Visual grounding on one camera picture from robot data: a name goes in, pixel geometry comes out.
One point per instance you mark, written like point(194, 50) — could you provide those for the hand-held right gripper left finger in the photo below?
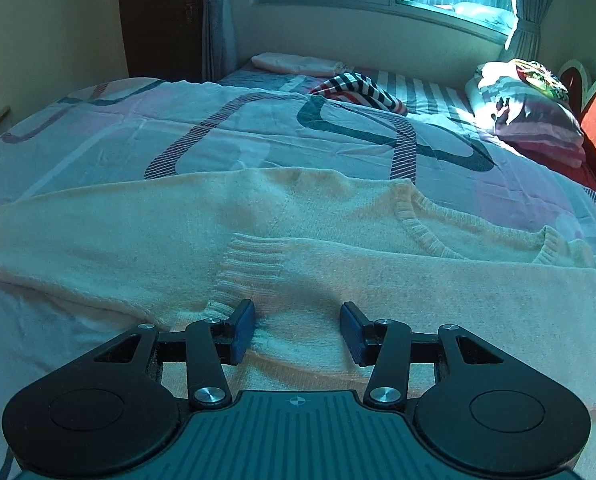
point(242, 332)

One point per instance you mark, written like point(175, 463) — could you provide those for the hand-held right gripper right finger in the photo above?
point(352, 332)

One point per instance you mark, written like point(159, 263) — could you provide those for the cream knitted sweater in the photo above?
point(298, 220)

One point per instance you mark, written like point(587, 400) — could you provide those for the patterned bedspread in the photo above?
point(278, 130)

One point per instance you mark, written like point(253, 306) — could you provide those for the black white red striped cloth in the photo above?
point(360, 89)

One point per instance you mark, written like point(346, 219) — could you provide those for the striped bed sheet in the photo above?
point(428, 94)

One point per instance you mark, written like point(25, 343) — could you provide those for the pink striped pillow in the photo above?
point(538, 125)

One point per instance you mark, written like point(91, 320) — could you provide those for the grey curtain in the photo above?
point(217, 20)
point(528, 20)

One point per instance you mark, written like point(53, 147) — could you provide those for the colourful patterned cloth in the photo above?
point(540, 77)

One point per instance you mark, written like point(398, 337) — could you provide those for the dark wooden wardrobe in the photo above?
point(157, 20)

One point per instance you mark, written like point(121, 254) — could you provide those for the white bundle on windowsill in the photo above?
point(480, 11)

